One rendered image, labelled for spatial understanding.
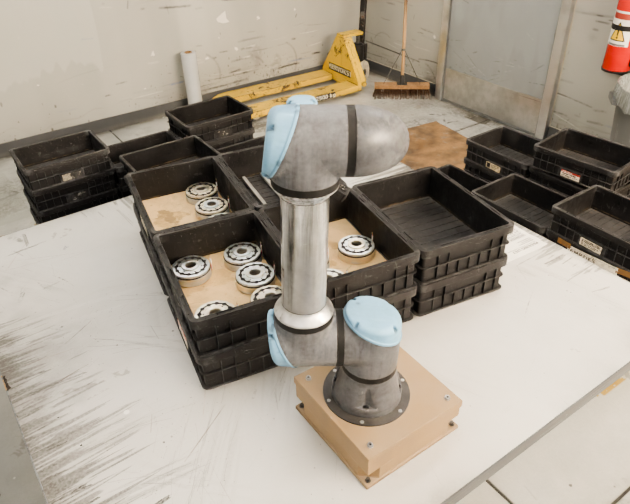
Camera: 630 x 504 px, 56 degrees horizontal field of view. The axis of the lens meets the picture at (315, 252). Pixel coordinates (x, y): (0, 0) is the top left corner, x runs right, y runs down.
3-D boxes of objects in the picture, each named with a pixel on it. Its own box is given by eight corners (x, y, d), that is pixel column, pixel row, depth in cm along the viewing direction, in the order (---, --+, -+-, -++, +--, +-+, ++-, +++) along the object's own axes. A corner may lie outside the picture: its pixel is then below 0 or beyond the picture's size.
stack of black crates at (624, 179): (626, 240, 290) (654, 154, 264) (584, 264, 275) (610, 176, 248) (552, 205, 319) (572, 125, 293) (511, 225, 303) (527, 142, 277)
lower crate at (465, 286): (504, 291, 172) (510, 257, 165) (416, 322, 162) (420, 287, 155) (426, 225, 202) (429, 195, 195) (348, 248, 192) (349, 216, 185)
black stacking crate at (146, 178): (258, 243, 176) (255, 210, 169) (159, 270, 166) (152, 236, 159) (218, 186, 206) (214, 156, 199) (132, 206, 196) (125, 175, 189)
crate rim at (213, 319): (315, 294, 140) (315, 286, 139) (192, 332, 130) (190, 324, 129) (256, 216, 170) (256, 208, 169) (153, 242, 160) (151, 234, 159)
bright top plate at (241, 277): (280, 280, 153) (280, 278, 153) (243, 291, 150) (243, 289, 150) (266, 260, 161) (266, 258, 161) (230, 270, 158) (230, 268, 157)
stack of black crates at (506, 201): (571, 270, 271) (589, 206, 252) (528, 295, 257) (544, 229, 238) (502, 232, 298) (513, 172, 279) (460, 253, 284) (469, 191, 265)
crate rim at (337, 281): (422, 261, 150) (423, 253, 149) (315, 294, 140) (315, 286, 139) (349, 192, 180) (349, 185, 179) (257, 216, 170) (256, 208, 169)
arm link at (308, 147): (342, 379, 118) (359, 120, 87) (267, 380, 118) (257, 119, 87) (338, 338, 128) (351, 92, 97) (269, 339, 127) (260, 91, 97)
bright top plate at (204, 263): (212, 274, 156) (212, 272, 156) (174, 282, 154) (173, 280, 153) (206, 253, 164) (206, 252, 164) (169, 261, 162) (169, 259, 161)
